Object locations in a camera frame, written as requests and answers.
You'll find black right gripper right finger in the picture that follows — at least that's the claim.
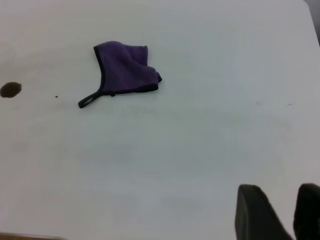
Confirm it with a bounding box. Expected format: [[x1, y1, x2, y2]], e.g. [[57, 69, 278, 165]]
[[291, 183, 320, 240]]

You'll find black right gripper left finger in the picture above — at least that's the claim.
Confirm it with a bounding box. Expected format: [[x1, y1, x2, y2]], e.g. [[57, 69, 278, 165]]
[[234, 184, 295, 240]]

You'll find purple cloth with black trim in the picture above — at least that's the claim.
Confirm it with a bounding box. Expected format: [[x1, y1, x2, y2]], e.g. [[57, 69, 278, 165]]
[[77, 41, 163, 110]]

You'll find brown coffee stain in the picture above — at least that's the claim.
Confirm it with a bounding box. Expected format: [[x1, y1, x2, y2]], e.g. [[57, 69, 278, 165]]
[[0, 81, 23, 99]]

